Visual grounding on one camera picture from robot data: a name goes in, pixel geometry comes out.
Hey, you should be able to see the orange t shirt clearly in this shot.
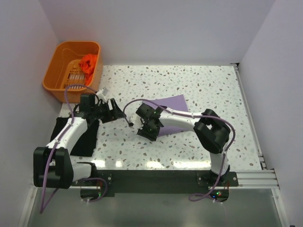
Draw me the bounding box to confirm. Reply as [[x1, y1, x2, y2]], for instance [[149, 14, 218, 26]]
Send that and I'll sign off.
[[79, 54, 98, 85]]

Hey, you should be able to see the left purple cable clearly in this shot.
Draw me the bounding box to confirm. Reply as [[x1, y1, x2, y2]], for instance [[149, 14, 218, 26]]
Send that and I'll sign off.
[[39, 84, 108, 214]]

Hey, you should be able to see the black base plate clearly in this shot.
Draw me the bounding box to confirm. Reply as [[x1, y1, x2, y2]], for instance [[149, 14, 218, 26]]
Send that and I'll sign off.
[[72, 170, 239, 201]]

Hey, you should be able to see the aluminium rail frame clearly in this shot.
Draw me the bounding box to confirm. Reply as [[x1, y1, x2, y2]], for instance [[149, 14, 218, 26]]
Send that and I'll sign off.
[[19, 64, 289, 227]]

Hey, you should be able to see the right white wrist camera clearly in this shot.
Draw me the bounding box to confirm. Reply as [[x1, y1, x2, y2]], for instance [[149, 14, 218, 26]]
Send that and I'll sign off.
[[129, 114, 142, 127]]

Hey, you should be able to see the purple t shirt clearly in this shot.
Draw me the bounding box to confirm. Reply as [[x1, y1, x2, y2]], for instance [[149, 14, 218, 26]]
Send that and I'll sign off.
[[151, 95, 188, 137]]

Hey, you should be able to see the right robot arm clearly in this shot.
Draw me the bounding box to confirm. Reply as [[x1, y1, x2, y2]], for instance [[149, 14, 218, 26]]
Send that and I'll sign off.
[[130, 103, 231, 186]]

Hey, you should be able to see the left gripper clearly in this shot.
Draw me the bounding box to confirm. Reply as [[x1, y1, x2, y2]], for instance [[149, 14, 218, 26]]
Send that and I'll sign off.
[[91, 98, 126, 124]]

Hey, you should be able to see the orange plastic basket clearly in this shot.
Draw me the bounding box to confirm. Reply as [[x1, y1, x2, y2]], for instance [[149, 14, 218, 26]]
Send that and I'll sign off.
[[42, 41, 103, 103]]

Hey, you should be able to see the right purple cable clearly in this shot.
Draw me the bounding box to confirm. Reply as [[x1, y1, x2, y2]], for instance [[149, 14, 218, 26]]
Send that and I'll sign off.
[[123, 98, 236, 202]]

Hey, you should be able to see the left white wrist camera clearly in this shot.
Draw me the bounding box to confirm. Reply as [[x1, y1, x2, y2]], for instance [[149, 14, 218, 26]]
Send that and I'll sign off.
[[96, 87, 109, 100]]

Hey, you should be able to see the folded black t shirt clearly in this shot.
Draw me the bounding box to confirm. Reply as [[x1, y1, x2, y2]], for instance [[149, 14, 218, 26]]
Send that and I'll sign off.
[[50, 117, 99, 157]]

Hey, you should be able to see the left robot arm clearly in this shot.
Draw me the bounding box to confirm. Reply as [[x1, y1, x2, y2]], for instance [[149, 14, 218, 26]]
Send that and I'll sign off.
[[33, 93, 124, 189]]

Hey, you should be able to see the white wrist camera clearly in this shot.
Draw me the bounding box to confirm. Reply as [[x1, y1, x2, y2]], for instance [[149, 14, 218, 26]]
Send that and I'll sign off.
[[96, 87, 109, 100], [129, 114, 142, 127]]

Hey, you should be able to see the purple cable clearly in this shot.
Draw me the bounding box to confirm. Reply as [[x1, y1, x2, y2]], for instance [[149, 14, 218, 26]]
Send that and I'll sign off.
[[123, 98, 236, 202], [39, 84, 108, 214]]

